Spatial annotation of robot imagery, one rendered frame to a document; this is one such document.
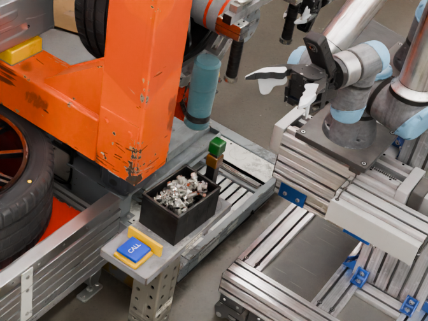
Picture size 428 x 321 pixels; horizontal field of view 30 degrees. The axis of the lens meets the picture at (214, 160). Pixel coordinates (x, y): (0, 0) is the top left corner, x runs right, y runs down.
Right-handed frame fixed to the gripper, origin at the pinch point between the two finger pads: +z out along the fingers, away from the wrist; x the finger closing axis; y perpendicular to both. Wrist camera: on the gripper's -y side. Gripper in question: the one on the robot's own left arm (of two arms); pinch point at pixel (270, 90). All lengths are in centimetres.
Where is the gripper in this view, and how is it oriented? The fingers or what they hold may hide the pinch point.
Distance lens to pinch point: 160.2
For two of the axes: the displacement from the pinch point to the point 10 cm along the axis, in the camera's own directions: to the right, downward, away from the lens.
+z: -7.4, 3.3, -5.8
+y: -0.7, 8.3, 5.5
